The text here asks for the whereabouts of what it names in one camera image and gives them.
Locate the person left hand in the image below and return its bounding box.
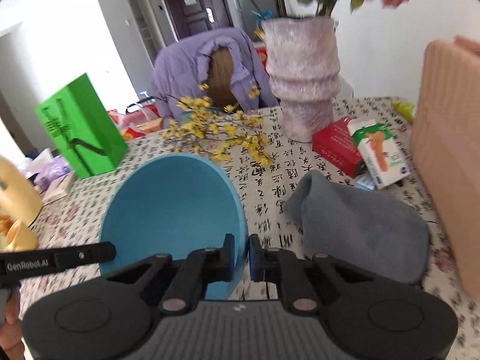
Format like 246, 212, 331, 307
1, 289, 24, 360

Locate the yellow plastic cup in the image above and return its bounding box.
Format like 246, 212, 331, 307
5, 220, 38, 252

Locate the yellow thermos jug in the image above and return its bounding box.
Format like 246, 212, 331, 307
0, 157, 42, 226

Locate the white pink flat box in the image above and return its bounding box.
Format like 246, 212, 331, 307
42, 172, 77, 206

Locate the purple tissue pack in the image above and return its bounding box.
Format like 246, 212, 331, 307
34, 155, 72, 191

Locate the grey folded cloth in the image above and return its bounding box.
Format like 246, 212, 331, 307
283, 171, 431, 284

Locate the red cardboard box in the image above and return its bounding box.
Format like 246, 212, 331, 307
312, 117, 366, 178

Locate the yellow flower branch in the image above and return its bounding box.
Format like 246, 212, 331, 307
161, 82, 275, 167

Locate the green paper shopping bag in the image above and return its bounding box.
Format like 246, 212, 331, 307
35, 74, 128, 179

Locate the white carrot print packet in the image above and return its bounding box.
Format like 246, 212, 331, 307
347, 119, 410, 189

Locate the purple jacket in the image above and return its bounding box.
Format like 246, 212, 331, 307
151, 27, 278, 123

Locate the wooden chair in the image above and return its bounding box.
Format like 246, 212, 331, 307
207, 47, 239, 109

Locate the green yellow snack bag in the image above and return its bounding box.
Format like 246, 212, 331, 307
391, 98, 416, 124

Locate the pink textured vase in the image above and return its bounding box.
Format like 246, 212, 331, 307
263, 16, 341, 143

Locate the pink small suitcase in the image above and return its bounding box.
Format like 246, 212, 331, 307
410, 36, 479, 300

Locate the dark brown entrance door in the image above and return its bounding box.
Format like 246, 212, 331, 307
164, 0, 233, 39

